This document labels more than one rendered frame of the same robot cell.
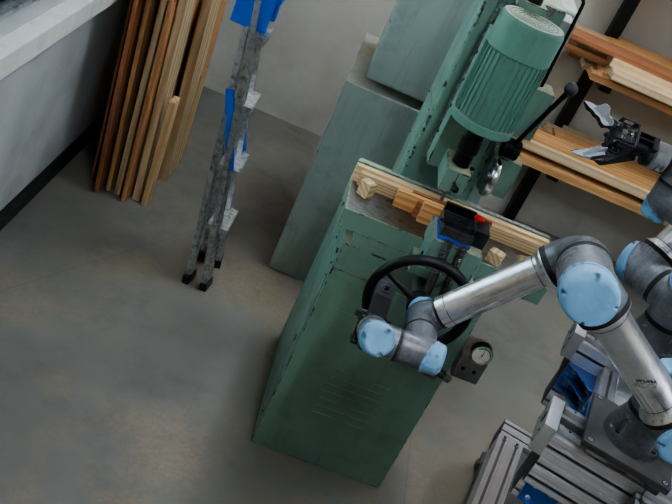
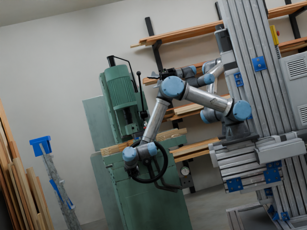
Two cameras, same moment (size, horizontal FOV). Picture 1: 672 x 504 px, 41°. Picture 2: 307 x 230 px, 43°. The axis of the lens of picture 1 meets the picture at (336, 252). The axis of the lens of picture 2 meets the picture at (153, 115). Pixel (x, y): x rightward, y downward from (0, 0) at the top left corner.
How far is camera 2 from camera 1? 1.13 m
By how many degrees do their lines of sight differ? 31
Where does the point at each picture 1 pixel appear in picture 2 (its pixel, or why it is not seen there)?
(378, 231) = (119, 157)
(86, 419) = not seen: outside the picture
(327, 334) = (133, 209)
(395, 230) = not seen: hidden behind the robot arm
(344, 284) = (124, 185)
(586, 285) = (168, 82)
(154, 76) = (25, 208)
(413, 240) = not seen: hidden behind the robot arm
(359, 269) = (124, 175)
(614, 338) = (191, 93)
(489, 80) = (115, 89)
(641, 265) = (208, 112)
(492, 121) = (126, 99)
